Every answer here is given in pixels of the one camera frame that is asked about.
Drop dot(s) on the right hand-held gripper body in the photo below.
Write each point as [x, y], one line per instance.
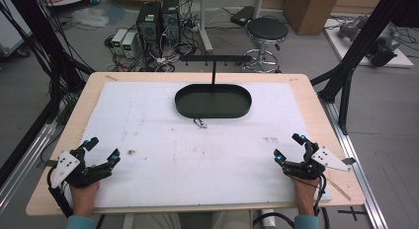
[309, 168]

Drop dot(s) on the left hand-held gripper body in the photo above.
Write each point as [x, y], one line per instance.
[66, 165]

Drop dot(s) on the small metal carabiner keyring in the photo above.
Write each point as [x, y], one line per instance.
[200, 123]

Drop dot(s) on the black hook stand with tray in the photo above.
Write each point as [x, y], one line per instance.
[212, 102]

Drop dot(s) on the person's right hand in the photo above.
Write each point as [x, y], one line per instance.
[305, 196]

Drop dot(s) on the person's left hand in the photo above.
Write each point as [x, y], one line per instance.
[84, 199]

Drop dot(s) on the thin wooden strip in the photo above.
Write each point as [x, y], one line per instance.
[338, 188]

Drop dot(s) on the white power strip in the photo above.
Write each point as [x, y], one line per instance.
[268, 218]

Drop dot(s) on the person's legs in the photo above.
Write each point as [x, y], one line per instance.
[227, 220]

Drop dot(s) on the white foam mat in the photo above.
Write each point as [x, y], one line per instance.
[197, 156]

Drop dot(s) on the white power supply unit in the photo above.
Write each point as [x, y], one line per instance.
[129, 44]
[118, 39]

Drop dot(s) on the black round stool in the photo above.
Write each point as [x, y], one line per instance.
[267, 29]

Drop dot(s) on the electronic power supply boxes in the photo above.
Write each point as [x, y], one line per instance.
[171, 54]

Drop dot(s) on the black and grey device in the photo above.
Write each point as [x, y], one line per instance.
[385, 46]

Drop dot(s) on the white board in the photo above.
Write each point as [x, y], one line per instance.
[398, 59]

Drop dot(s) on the clear plastic bag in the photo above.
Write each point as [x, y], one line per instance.
[89, 16]

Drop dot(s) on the cardboard box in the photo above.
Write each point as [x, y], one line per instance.
[309, 12]

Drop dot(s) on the black computer tower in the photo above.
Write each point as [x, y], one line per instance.
[171, 20]
[149, 25]

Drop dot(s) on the flat black box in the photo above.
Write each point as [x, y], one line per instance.
[242, 15]

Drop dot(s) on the white desk leg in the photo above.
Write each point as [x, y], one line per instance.
[204, 25]

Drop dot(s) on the aluminium rail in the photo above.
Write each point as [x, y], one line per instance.
[359, 176]
[23, 160]

